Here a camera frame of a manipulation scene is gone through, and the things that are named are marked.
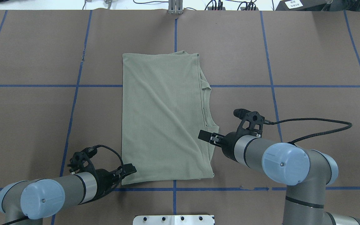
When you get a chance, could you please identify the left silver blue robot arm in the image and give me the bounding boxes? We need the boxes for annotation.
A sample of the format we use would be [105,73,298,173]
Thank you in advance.
[0,163,136,225]

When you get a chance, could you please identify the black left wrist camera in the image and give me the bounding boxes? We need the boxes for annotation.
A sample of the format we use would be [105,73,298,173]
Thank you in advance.
[66,146,98,175]

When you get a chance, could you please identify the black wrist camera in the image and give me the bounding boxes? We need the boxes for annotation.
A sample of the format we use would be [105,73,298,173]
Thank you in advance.
[233,108,265,137]
[66,146,98,175]

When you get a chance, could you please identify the aluminium frame post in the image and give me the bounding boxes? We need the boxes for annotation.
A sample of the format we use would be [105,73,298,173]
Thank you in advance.
[168,0,184,15]

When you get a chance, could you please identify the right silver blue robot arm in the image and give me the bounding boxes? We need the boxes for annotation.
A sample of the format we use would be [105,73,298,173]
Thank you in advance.
[198,129,360,225]

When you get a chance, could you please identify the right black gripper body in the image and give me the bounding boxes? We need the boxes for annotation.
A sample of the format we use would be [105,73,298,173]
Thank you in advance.
[221,132,239,160]

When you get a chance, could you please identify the olive green long-sleeve shirt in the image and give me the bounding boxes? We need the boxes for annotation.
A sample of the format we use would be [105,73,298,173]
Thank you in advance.
[122,50,219,185]

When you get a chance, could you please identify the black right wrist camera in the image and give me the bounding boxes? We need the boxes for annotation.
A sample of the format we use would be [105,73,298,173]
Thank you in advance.
[233,108,265,137]

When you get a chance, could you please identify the white camera mast pedestal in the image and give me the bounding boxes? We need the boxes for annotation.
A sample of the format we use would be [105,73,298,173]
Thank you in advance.
[132,215,215,225]

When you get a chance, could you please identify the black box with label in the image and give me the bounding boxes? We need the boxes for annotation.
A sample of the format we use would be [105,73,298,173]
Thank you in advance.
[275,0,333,11]

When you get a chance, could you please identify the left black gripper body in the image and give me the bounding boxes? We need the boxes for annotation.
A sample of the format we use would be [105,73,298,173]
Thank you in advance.
[96,168,123,196]

